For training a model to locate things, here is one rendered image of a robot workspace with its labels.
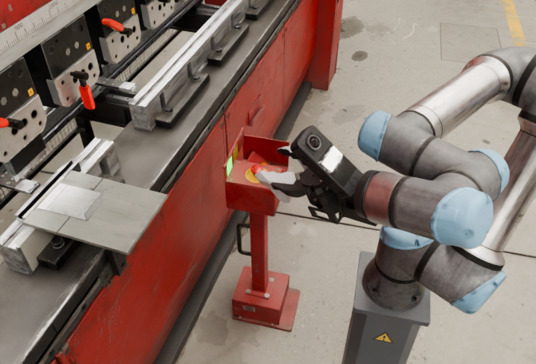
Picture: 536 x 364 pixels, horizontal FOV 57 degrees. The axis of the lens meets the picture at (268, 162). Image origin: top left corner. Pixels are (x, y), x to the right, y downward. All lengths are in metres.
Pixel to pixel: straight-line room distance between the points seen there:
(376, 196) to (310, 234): 1.72
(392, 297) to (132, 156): 0.82
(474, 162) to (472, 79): 0.26
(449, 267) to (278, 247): 1.34
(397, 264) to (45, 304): 0.78
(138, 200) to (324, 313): 1.18
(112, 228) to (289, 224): 1.41
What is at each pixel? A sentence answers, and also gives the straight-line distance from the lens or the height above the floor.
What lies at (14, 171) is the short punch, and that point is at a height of 1.11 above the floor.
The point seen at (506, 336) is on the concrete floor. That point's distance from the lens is 2.29.
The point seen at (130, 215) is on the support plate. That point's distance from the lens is 1.15.
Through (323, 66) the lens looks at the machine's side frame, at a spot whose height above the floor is 0.18.
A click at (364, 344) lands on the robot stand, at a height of 0.61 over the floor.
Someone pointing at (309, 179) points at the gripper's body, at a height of 1.31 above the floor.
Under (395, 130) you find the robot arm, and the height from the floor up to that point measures 1.36.
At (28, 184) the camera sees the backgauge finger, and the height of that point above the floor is 1.00.
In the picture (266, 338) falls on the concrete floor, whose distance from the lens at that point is 2.08.
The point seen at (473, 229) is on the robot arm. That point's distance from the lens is 0.64.
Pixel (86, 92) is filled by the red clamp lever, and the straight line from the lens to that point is 1.19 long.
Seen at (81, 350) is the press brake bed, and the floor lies 0.69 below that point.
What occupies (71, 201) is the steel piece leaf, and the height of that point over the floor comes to 1.00.
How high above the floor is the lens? 1.82
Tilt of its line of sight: 41 degrees down
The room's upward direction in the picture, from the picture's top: straight up
